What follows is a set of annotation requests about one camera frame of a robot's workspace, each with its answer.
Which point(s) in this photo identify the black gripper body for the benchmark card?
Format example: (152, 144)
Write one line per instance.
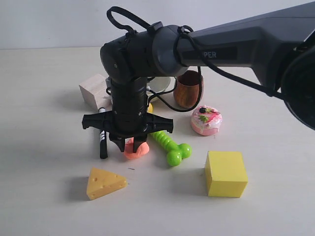
(123, 126)

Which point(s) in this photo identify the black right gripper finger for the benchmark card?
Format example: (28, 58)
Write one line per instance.
(139, 145)

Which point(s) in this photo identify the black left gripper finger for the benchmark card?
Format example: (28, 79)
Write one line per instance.
(120, 142)

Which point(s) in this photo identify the orange-pink putty lump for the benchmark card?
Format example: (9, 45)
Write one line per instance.
(128, 153)

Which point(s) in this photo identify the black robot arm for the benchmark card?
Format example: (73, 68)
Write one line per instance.
(273, 53)

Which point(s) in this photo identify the black and white marker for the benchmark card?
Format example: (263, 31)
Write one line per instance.
(103, 145)

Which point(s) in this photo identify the yellow lemon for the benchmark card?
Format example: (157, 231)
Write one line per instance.
(150, 108)

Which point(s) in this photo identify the green plastic bone toy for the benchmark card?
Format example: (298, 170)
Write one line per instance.
(175, 152)

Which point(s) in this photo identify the yellow cheese wedge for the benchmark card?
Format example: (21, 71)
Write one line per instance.
(102, 182)

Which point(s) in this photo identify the light wooden cube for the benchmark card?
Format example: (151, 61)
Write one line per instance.
(93, 91)

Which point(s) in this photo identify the white ceramic bowl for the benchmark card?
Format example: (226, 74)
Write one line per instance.
(159, 84)

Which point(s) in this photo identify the pink toy cake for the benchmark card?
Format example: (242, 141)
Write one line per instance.
(206, 120)

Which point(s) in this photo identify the brown wooden cup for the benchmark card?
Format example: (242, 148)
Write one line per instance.
(189, 89)

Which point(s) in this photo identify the yellow foam cube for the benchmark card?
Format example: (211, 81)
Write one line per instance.
(225, 174)

